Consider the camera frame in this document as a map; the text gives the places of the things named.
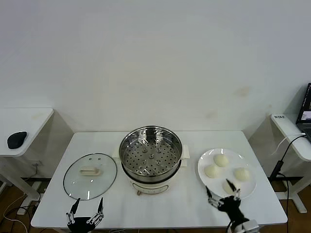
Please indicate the white side table with mouse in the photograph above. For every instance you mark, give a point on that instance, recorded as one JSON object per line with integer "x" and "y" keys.
{"x": 29, "y": 121}

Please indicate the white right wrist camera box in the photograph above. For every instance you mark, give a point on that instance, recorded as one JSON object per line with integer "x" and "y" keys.
{"x": 251, "y": 227}

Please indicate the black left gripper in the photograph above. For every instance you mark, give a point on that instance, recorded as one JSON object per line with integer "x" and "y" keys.
{"x": 81, "y": 224}

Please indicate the black computer mouse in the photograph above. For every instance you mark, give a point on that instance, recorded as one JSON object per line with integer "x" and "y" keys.
{"x": 16, "y": 140}

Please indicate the white power strip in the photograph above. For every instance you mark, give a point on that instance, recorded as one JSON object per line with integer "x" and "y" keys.
{"x": 22, "y": 211}

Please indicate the stainless steel steamer basket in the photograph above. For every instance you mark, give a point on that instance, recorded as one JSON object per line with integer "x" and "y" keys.
{"x": 167, "y": 165}

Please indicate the white wall socket with plug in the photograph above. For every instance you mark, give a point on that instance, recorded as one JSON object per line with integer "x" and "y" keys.
{"x": 36, "y": 165}

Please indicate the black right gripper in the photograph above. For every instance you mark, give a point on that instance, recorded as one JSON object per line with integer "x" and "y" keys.
{"x": 230, "y": 206}

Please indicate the cream electric cooker base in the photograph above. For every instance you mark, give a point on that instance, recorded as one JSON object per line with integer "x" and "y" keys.
{"x": 150, "y": 188}

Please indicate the black laptop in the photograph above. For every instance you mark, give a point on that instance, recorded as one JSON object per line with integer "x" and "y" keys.
{"x": 306, "y": 106}

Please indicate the white round plate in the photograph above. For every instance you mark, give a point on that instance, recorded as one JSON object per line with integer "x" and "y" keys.
{"x": 224, "y": 175}

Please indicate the white side table with laptop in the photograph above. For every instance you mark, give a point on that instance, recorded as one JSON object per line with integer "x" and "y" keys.
{"x": 290, "y": 126}

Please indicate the small printed label sticker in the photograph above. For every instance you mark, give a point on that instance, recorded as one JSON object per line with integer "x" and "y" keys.
{"x": 279, "y": 117}

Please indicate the white steamed baozi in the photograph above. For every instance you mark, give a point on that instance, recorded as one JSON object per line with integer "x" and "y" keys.
{"x": 212, "y": 171}
{"x": 221, "y": 160}
{"x": 227, "y": 189}
{"x": 241, "y": 174}

